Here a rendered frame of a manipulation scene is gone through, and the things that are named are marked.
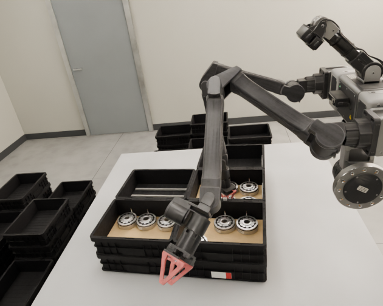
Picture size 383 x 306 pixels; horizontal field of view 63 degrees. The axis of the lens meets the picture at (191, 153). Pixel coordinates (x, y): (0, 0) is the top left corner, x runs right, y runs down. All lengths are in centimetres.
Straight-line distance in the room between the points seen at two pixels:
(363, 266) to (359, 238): 18
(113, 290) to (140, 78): 343
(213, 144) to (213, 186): 14
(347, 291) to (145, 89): 376
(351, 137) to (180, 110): 384
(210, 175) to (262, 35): 360
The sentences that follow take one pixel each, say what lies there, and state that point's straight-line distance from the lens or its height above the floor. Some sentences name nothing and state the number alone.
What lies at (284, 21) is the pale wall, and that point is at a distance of 442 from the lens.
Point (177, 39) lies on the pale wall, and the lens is 442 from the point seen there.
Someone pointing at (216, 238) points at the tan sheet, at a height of 83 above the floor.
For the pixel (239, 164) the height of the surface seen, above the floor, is 83.
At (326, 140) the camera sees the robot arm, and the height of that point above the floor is 147.
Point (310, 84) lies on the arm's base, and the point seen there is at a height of 146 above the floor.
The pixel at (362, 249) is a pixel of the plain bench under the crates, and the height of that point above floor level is 70.
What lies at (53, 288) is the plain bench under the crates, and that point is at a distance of 177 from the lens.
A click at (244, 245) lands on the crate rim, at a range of 136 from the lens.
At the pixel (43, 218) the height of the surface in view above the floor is 49.
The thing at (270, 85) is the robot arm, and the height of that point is 147.
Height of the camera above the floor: 189
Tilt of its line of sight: 28 degrees down
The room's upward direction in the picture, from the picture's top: 8 degrees counter-clockwise
